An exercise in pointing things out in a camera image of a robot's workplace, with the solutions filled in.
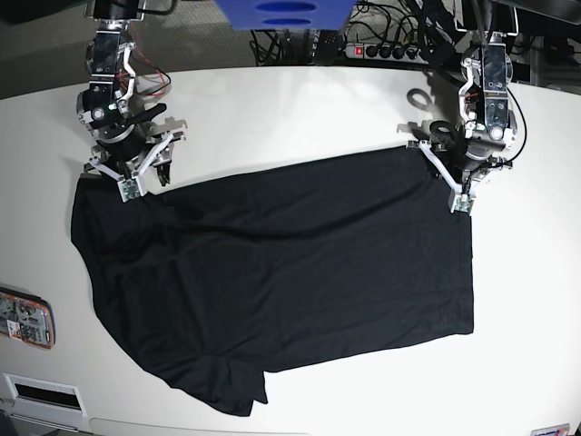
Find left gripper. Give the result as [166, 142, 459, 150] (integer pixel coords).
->
[426, 43, 517, 183]

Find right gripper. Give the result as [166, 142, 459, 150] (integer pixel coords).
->
[76, 31, 183, 186]

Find black T-shirt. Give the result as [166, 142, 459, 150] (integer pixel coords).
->
[71, 147, 474, 417]

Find white power strip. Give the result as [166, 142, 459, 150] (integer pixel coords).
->
[344, 43, 428, 65]

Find blue plastic holder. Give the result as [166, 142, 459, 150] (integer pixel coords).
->
[215, 0, 356, 30]

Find clear orange parts box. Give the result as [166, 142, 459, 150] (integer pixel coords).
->
[0, 287, 55, 350]

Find white slotted table inset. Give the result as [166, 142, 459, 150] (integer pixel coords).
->
[3, 373, 87, 431]

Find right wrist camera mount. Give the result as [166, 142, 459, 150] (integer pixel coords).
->
[84, 131, 185, 203]

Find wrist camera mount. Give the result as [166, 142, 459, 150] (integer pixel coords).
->
[84, 131, 185, 203]
[405, 121, 515, 214]

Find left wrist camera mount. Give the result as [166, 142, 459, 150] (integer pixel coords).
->
[405, 121, 515, 214]

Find black cable bundle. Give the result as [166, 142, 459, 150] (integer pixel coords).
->
[247, 0, 459, 67]

